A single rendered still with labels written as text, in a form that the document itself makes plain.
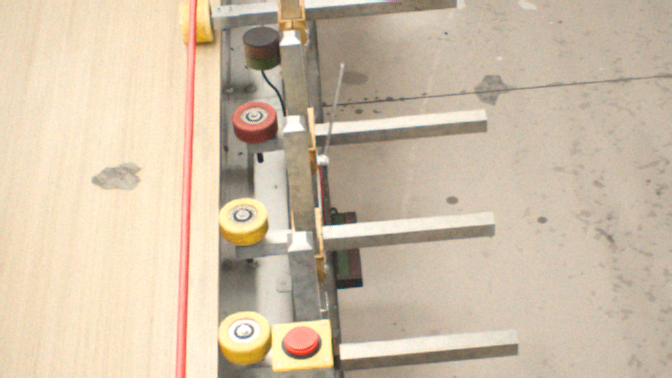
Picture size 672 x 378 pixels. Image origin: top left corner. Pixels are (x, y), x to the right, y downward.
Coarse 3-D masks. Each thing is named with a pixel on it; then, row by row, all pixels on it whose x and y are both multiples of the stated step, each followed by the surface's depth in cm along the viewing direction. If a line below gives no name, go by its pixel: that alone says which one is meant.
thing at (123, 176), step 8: (112, 168) 223; (120, 168) 224; (128, 168) 225; (136, 168) 225; (96, 176) 223; (104, 176) 224; (112, 176) 223; (120, 176) 222; (128, 176) 222; (136, 176) 224; (96, 184) 223; (104, 184) 222; (112, 184) 222; (120, 184) 222; (128, 184) 222; (136, 184) 222
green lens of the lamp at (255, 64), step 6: (246, 54) 217; (276, 54) 217; (246, 60) 218; (252, 60) 217; (258, 60) 216; (264, 60) 216; (270, 60) 217; (276, 60) 218; (252, 66) 218; (258, 66) 217; (264, 66) 217; (270, 66) 217; (276, 66) 218
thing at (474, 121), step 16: (464, 112) 237; (480, 112) 237; (320, 128) 236; (336, 128) 236; (352, 128) 236; (368, 128) 236; (384, 128) 235; (400, 128) 236; (416, 128) 236; (432, 128) 236; (448, 128) 236; (464, 128) 237; (480, 128) 237; (256, 144) 236; (272, 144) 236; (320, 144) 237; (336, 144) 237
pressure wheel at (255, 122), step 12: (240, 108) 235; (252, 108) 235; (264, 108) 234; (240, 120) 232; (252, 120) 233; (264, 120) 232; (276, 120) 233; (240, 132) 232; (252, 132) 231; (264, 132) 231; (276, 132) 234
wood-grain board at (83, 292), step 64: (0, 0) 265; (64, 0) 264; (128, 0) 262; (0, 64) 250; (64, 64) 248; (128, 64) 247; (0, 128) 236; (64, 128) 235; (128, 128) 234; (0, 192) 223; (64, 192) 222; (128, 192) 221; (192, 192) 220; (0, 256) 212; (64, 256) 211; (128, 256) 210; (192, 256) 210; (0, 320) 202; (64, 320) 201; (128, 320) 201; (192, 320) 200
